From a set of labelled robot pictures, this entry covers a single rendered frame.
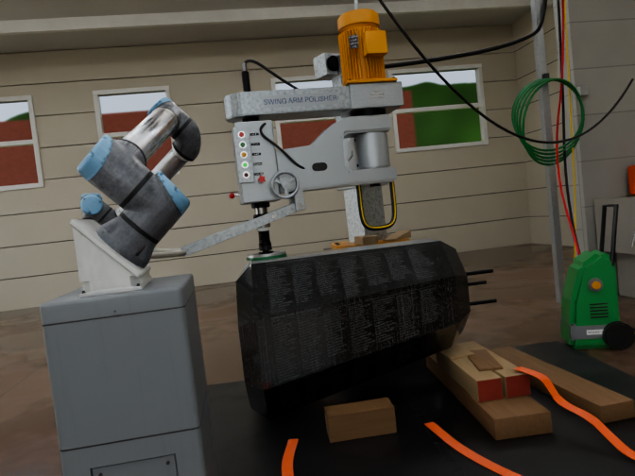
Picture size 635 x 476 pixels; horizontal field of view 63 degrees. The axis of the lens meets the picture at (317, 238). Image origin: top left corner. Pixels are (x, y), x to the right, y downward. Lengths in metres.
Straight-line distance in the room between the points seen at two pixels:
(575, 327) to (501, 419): 1.35
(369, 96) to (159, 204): 1.54
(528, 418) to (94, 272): 1.75
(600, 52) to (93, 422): 4.83
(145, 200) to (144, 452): 0.75
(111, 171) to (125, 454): 0.84
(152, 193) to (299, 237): 7.21
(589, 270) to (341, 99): 1.82
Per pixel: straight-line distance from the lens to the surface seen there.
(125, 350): 1.62
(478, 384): 2.46
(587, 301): 3.54
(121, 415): 1.68
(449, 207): 9.53
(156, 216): 1.69
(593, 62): 5.31
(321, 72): 3.66
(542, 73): 4.94
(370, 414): 2.39
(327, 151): 2.78
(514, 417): 2.36
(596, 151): 5.19
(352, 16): 3.01
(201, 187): 8.77
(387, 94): 2.91
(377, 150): 2.87
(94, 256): 1.66
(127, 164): 1.70
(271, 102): 2.76
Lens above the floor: 1.03
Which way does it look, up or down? 3 degrees down
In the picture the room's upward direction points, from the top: 6 degrees counter-clockwise
